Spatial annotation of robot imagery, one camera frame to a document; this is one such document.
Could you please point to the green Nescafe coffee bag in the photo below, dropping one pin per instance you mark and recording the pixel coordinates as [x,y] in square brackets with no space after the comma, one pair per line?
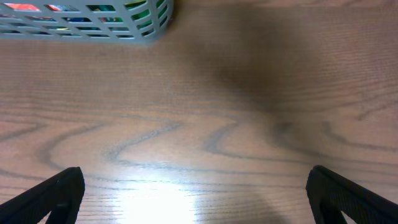
[136,20]

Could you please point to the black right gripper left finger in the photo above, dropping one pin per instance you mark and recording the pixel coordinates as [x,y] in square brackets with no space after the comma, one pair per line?
[58,198]

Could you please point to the grey plastic basket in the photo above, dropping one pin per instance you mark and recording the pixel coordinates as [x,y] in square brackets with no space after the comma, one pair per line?
[61,20]

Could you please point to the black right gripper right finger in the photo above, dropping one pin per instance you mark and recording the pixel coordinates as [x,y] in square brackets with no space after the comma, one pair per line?
[332,196]

